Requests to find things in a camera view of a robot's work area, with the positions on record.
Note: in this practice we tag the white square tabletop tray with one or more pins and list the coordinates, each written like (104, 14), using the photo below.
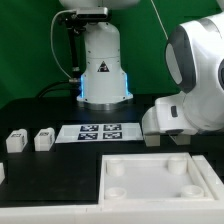
(151, 178)

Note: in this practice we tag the white U-shaped obstacle fence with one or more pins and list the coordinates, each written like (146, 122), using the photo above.
(167, 212)

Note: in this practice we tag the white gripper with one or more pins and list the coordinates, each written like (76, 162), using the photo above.
(167, 117)

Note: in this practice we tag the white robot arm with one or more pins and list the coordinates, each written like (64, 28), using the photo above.
(120, 54)

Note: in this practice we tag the grey camera on mount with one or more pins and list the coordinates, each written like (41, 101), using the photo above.
(92, 13)

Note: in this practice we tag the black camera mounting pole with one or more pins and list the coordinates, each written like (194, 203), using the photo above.
(75, 28)

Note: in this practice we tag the white sheet with fiducial markers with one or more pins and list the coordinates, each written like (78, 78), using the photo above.
(100, 132)

